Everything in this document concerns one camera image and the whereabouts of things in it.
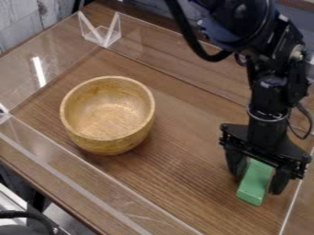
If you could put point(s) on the light wooden bowl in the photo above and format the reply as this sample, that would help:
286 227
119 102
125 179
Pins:
107 113

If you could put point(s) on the clear acrylic tray wall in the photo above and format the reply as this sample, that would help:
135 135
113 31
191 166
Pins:
95 197

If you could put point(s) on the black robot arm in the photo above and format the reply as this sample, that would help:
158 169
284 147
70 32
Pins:
250 31

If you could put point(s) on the black table leg bracket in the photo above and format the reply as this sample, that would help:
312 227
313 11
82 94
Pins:
39 221

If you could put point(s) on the green rectangular block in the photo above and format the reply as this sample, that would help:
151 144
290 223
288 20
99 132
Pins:
253 186

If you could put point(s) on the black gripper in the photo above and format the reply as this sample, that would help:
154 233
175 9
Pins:
264 141

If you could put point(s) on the clear acrylic corner bracket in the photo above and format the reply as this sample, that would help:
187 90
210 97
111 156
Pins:
104 36

